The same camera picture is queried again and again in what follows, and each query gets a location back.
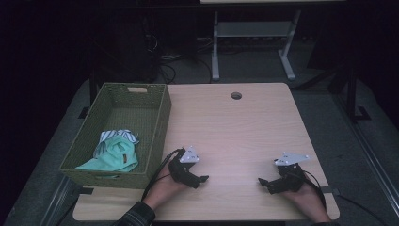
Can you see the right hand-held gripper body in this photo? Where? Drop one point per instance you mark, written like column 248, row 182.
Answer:
column 290, row 179

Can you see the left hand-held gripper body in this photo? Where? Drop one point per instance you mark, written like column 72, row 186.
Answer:
column 183, row 169

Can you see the mint green striped garment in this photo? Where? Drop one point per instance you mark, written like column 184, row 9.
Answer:
column 114, row 155

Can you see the green woven basket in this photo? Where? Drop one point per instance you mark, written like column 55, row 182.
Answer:
column 125, row 108

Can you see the person's left hand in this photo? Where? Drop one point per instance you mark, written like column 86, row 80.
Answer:
column 164, row 191

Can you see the person's right hand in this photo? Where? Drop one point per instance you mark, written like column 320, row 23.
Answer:
column 309, row 201

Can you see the grey tape strip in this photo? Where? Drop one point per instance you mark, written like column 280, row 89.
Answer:
column 329, row 190

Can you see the black metal stand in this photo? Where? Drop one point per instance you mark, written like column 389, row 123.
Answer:
column 353, row 94

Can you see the white metal rack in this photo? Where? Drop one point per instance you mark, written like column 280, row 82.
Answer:
column 254, row 29

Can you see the aluminium floor rail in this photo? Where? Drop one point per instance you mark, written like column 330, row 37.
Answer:
column 58, row 201
column 370, row 153

